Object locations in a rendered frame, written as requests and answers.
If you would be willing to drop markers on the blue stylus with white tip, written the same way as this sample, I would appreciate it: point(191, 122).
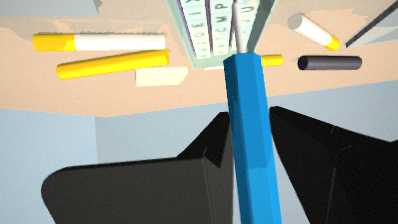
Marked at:
point(251, 132)

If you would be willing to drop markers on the letter keyboard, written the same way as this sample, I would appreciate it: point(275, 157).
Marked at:
point(207, 32)

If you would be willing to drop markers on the light grey flat bar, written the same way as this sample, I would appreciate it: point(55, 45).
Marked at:
point(45, 8)

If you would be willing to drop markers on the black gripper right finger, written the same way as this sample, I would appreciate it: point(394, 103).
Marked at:
point(339, 176)

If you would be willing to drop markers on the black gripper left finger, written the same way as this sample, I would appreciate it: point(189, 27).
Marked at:
point(195, 187)

